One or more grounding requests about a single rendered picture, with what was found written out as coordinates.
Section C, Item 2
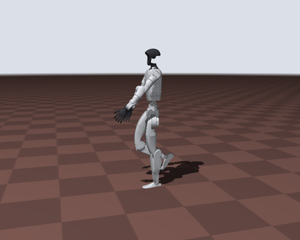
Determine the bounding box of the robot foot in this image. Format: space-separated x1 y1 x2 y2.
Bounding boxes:
142 182 162 189
161 153 174 170

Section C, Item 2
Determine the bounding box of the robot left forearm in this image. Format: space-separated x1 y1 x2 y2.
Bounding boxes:
125 86 145 110

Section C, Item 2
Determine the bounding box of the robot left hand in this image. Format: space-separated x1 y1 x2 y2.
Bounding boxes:
114 103 133 123

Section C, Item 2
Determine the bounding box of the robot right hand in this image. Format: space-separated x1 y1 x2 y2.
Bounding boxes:
122 109 134 122

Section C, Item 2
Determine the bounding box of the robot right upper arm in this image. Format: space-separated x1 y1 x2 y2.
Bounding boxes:
135 70 147 91

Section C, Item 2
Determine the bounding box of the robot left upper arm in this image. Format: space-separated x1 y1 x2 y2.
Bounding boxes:
139 70 161 94

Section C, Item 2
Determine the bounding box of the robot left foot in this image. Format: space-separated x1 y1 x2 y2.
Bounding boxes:
142 182 162 189

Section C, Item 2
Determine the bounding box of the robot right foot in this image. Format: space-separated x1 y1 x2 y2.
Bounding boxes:
161 153 174 170

